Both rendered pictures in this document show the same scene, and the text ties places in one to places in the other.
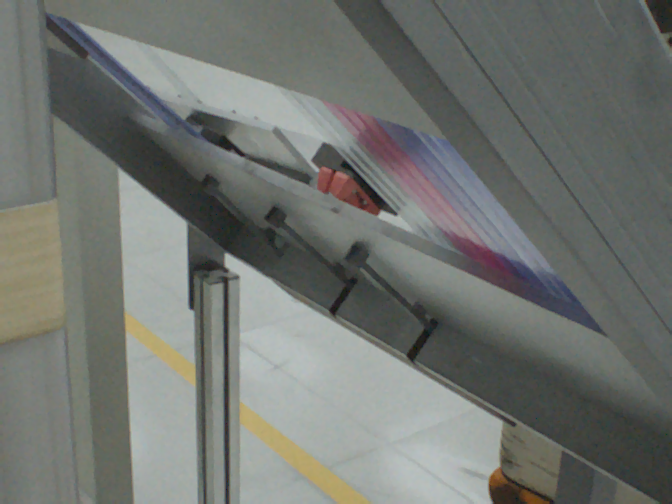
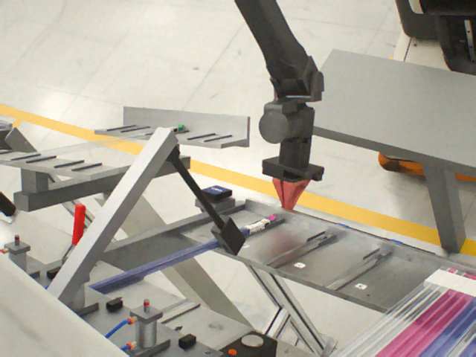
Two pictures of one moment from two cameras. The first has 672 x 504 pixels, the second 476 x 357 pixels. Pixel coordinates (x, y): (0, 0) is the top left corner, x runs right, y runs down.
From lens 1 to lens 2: 68 cm
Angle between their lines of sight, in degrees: 26
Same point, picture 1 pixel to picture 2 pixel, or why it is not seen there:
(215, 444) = (274, 288)
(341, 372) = (254, 111)
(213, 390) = (262, 274)
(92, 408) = (199, 294)
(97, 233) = not seen: hidden behind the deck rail
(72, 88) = (153, 253)
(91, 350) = (185, 277)
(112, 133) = (177, 248)
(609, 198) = not seen: outside the picture
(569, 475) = (433, 184)
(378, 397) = not seen: hidden behind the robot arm
